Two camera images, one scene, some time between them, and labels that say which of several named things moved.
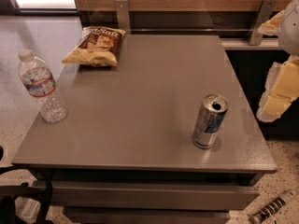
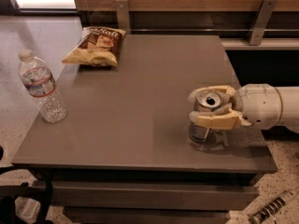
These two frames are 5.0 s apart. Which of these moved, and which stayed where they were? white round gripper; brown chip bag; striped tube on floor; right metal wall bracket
Moved: white round gripper
Stayed: right metal wall bracket; brown chip bag; striped tube on floor
